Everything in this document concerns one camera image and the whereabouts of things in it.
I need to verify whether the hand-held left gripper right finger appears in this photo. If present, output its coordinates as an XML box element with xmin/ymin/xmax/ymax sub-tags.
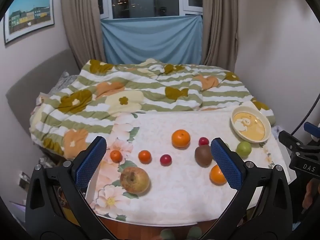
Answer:
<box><xmin>200</xmin><ymin>137</ymin><xmax>293</xmax><ymax>240</ymax></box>

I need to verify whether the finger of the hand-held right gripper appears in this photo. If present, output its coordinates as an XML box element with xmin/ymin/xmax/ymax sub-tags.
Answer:
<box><xmin>278</xmin><ymin>130</ymin><xmax>310</xmax><ymax>156</ymax></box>
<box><xmin>304</xmin><ymin>122</ymin><xmax>320</xmax><ymax>139</ymax></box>

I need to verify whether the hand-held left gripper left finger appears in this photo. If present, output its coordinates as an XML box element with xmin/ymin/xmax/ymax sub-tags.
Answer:
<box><xmin>25</xmin><ymin>136</ymin><xmax>115</xmax><ymax>240</ymax></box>

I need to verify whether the medium orange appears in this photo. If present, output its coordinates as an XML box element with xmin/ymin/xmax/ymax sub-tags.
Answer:
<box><xmin>209</xmin><ymin>164</ymin><xmax>227</xmax><ymax>186</ymax></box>

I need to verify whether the brown kiwi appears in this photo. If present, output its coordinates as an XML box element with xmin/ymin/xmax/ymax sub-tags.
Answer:
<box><xmin>195</xmin><ymin>145</ymin><xmax>213</xmax><ymax>167</ymax></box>

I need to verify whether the cream bowl with cartoon print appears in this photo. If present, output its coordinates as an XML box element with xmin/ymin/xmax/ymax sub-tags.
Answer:
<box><xmin>230</xmin><ymin>106</ymin><xmax>272</xmax><ymax>143</ymax></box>

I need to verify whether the yellow-red apple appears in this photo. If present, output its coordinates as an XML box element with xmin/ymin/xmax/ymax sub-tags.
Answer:
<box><xmin>120</xmin><ymin>167</ymin><xmax>150</xmax><ymax>194</ymax></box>

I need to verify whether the large orange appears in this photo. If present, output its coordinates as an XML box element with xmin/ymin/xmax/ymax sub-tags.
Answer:
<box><xmin>171</xmin><ymin>129</ymin><xmax>191</xmax><ymax>148</ymax></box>

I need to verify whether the small dark orange mandarin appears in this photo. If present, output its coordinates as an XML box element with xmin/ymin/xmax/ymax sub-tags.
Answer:
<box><xmin>138</xmin><ymin>150</ymin><xmax>152</xmax><ymax>164</ymax></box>

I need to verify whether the white floral cloth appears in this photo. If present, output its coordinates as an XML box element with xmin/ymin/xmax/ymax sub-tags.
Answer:
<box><xmin>86</xmin><ymin>101</ymin><xmax>290</xmax><ymax>224</ymax></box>

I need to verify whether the green striped floral quilt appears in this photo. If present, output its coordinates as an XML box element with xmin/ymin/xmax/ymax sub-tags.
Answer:
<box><xmin>29</xmin><ymin>59</ymin><xmax>275</xmax><ymax>159</ymax></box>

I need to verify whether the grey patterned pillow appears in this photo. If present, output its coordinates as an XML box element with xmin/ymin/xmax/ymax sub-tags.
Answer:
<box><xmin>49</xmin><ymin>71</ymin><xmax>79</xmax><ymax>95</ymax></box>

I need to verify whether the grey bed headboard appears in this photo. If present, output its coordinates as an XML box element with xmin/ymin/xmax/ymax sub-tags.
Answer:
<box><xmin>5</xmin><ymin>49</ymin><xmax>80</xmax><ymax>143</ymax></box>

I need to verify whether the beige curtain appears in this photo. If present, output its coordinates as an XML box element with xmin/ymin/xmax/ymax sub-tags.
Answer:
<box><xmin>201</xmin><ymin>0</ymin><xmax>238</xmax><ymax>72</ymax></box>
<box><xmin>61</xmin><ymin>0</ymin><xmax>107</xmax><ymax>72</ymax></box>

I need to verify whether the blue hanging cloth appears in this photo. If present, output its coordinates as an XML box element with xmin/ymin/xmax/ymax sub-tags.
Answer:
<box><xmin>100</xmin><ymin>15</ymin><xmax>203</xmax><ymax>65</ymax></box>

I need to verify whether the framed picture of houses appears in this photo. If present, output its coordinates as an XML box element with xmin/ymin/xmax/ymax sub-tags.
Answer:
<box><xmin>4</xmin><ymin>0</ymin><xmax>54</xmax><ymax>46</ymax></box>

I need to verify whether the black cable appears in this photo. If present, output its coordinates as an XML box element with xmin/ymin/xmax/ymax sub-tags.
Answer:
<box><xmin>287</xmin><ymin>87</ymin><xmax>320</xmax><ymax>137</ymax></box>

